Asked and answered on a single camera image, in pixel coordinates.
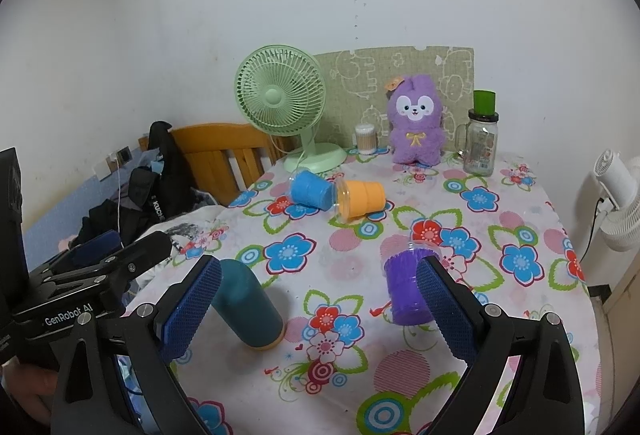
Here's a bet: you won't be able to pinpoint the wall power socket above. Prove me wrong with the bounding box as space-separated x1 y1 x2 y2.
106 146 134 174

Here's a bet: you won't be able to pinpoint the white charging cable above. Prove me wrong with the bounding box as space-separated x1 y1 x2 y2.
111 154 126 241

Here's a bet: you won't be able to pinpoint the orange cup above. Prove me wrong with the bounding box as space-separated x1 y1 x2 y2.
335 178 386 222

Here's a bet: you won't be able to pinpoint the green desk fan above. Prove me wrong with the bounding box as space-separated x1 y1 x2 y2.
234 45 347 175

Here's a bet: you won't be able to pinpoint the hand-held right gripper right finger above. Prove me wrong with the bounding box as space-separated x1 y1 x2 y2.
416 256 586 435

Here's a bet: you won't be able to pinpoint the purple plush toy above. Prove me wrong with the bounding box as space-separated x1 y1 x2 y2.
384 74 447 166

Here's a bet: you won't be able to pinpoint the green elephant print foam board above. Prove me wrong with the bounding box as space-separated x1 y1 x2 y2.
313 46 475 157

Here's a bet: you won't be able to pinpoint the black power cable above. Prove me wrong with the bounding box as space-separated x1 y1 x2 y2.
575 198 608 266

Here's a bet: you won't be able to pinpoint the black bag and clothes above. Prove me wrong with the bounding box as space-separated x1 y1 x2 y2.
70 120 202 248

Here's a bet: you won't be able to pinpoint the green cup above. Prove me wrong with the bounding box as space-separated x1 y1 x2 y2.
472 90 497 116

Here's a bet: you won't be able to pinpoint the glass jar with handle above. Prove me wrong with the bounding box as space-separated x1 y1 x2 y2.
454 111 501 176

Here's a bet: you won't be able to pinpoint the wooden chair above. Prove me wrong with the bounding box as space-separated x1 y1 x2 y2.
139 122 297 208

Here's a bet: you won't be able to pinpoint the cotton swab jar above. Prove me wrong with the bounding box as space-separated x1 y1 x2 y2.
354 122 377 152

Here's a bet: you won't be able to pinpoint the purple cup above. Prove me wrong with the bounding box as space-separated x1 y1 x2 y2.
382 240 442 327

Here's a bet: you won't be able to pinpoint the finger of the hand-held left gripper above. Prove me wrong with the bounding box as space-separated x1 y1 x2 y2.
97 231 173 286
52 229 124 273

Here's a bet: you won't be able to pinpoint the person's left hand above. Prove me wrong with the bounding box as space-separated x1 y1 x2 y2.
0 361 60 423

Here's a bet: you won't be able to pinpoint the teal cup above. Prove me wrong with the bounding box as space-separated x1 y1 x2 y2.
212 259 286 352

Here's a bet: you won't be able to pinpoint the white fan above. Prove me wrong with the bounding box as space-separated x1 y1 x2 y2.
592 149 640 257

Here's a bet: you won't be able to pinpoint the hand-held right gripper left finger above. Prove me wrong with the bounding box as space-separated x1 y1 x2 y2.
50 256 223 435

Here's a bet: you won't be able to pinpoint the blue cup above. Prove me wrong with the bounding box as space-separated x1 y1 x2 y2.
290 169 337 210

